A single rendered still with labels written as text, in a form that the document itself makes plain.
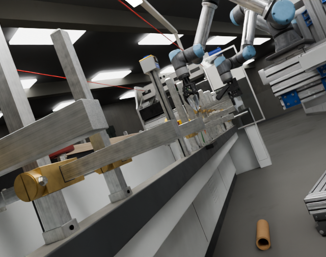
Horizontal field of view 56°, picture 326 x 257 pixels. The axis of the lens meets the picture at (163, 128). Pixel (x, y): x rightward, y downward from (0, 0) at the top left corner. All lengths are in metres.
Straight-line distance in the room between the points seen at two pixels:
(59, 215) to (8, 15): 4.17
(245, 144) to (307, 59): 3.06
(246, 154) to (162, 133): 4.19
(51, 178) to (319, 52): 1.42
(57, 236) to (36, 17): 4.35
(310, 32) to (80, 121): 1.91
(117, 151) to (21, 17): 4.23
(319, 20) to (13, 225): 1.82
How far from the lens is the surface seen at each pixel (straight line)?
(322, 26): 2.03
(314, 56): 1.72
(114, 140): 1.32
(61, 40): 0.87
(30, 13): 4.81
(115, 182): 0.79
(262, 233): 2.06
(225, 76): 1.98
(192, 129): 0.75
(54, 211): 0.58
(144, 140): 0.52
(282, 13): 1.77
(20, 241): 0.82
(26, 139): 0.32
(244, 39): 2.03
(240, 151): 4.67
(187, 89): 1.73
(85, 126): 0.28
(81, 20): 5.22
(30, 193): 0.57
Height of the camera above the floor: 0.78
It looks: 3 degrees up
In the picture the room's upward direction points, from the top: 22 degrees counter-clockwise
